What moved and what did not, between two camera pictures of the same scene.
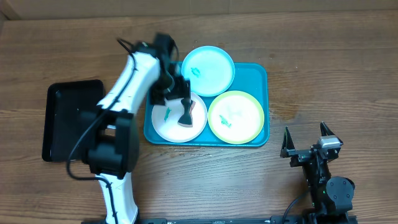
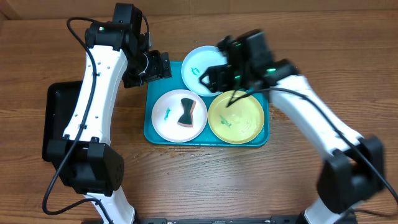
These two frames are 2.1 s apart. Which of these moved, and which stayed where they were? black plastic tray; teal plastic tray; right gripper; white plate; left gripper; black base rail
Moved: right gripper; left gripper
Stayed: teal plastic tray; black base rail; white plate; black plastic tray
